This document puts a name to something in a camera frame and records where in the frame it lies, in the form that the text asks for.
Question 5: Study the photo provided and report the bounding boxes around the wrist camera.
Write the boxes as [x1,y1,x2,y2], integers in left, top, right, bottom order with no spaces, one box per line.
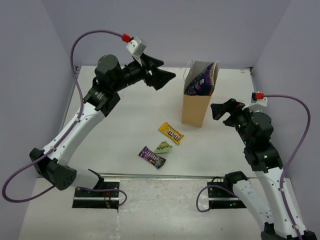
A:
[242,91,268,112]
[126,37,147,60]

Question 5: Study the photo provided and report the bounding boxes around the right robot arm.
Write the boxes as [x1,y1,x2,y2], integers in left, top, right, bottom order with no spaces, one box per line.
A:
[210,93,317,240]

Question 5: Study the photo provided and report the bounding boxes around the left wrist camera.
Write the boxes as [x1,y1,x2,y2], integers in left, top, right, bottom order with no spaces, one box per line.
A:
[126,37,147,60]

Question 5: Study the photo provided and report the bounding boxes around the purple M&M's packet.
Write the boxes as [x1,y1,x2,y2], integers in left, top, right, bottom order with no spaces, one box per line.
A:
[138,146,166,169]

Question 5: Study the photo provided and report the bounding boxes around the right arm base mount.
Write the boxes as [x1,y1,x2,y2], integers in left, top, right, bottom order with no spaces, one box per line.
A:
[195,171,248,213]

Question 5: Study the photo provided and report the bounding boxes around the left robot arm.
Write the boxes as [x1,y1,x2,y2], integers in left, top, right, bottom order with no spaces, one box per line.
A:
[29,54,176,197]

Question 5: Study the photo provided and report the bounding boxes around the blue purple snack bag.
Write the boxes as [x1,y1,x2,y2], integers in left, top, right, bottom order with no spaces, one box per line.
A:
[184,62,219,96]

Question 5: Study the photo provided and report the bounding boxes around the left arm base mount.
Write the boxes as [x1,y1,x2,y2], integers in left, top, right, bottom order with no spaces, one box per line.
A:
[72,180,128,211]

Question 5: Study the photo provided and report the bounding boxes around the green snack packet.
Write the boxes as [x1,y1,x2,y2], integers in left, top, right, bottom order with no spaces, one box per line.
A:
[154,141,173,154]

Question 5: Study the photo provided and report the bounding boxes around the yellow M&M's packet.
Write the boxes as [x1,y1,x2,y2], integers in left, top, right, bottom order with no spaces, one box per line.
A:
[158,122,184,145]

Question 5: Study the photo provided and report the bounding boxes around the brown paper bag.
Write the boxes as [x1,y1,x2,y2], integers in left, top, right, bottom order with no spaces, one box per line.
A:
[181,61,220,128]

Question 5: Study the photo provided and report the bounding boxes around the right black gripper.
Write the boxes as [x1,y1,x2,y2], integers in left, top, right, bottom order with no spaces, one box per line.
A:
[210,98,259,147]

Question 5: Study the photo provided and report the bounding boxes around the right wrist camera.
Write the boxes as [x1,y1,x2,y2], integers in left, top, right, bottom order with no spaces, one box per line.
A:
[242,91,268,112]

